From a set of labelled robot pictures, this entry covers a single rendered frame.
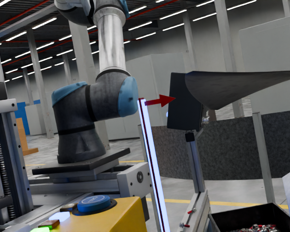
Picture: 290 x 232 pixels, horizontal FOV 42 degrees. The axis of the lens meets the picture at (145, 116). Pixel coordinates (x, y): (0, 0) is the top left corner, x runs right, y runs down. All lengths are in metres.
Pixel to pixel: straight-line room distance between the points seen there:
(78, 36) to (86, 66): 0.58
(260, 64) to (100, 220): 6.78
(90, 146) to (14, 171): 0.23
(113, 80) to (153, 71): 9.19
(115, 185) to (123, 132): 10.33
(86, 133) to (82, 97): 0.11
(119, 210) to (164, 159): 2.49
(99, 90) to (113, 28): 0.27
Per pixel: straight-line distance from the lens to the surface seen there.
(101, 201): 0.46
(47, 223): 0.44
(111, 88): 1.14
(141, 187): 1.13
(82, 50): 7.39
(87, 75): 7.34
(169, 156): 2.86
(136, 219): 0.47
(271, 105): 7.13
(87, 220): 0.44
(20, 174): 1.11
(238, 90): 0.72
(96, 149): 1.17
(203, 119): 1.29
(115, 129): 11.59
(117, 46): 1.27
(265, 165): 2.45
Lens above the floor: 1.19
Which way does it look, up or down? 3 degrees down
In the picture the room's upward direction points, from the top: 11 degrees counter-clockwise
